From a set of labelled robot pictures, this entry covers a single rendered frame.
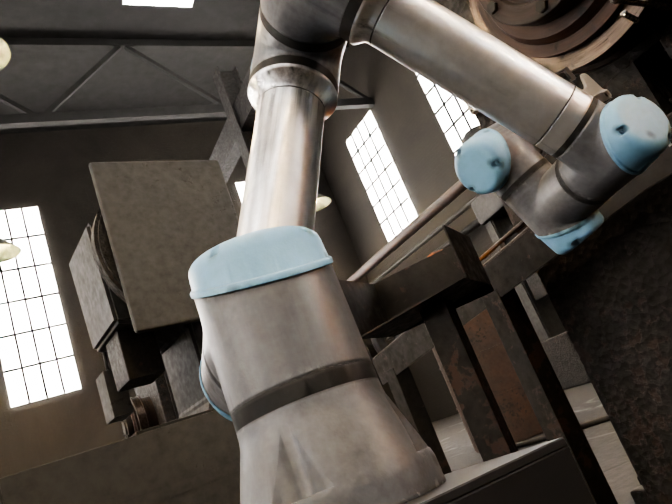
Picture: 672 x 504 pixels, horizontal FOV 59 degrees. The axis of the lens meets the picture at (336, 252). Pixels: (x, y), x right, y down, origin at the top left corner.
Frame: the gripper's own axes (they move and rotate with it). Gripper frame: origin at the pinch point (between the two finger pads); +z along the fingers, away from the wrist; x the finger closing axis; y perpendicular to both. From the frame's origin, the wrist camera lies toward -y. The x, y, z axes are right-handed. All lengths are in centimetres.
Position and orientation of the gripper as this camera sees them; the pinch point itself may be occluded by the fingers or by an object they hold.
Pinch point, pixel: (604, 100)
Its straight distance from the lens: 107.8
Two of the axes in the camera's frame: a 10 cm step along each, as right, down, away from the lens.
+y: -5.9, -8.0, 1.1
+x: -4.1, 4.2, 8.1
